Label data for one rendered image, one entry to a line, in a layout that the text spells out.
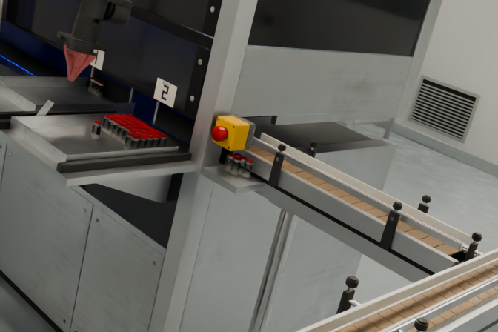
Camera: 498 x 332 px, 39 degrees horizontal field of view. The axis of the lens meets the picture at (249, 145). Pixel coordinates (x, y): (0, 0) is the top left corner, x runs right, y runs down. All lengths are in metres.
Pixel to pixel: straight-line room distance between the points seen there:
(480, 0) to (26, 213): 4.77
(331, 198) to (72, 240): 0.98
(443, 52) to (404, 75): 4.09
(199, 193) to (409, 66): 0.97
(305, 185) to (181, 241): 0.40
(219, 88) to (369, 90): 0.70
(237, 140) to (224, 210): 0.30
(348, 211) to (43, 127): 0.82
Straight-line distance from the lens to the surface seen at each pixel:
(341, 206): 1.70
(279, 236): 1.88
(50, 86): 2.30
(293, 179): 1.78
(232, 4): 1.77
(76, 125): 1.96
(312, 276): 2.55
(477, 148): 6.46
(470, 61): 6.47
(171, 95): 1.92
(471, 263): 1.51
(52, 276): 2.50
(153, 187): 1.91
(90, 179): 1.65
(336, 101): 2.21
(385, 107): 2.47
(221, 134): 1.74
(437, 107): 6.59
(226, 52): 1.77
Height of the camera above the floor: 1.49
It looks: 17 degrees down
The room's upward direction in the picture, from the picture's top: 14 degrees clockwise
